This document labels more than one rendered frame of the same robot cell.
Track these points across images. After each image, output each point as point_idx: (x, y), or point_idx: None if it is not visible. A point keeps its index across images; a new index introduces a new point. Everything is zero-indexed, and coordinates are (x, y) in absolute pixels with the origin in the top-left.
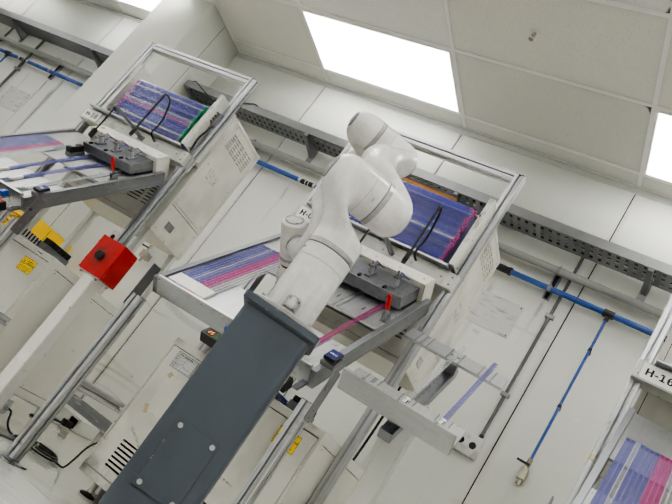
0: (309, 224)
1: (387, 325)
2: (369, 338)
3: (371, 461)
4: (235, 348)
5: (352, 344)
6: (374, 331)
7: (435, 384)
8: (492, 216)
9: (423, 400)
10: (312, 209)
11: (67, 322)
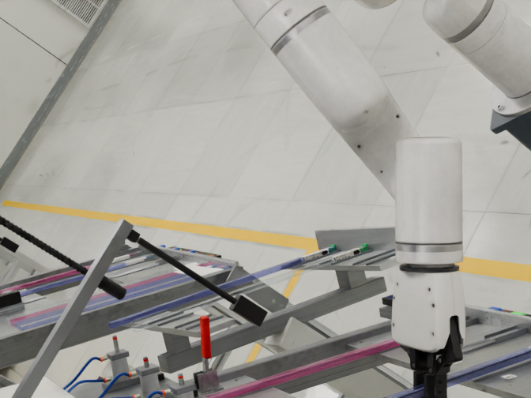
0: (408, 120)
1: (222, 370)
2: (291, 349)
3: (377, 372)
4: None
5: (338, 338)
6: (266, 358)
7: (235, 328)
8: None
9: (283, 309)
10: (393, 97)
11: None
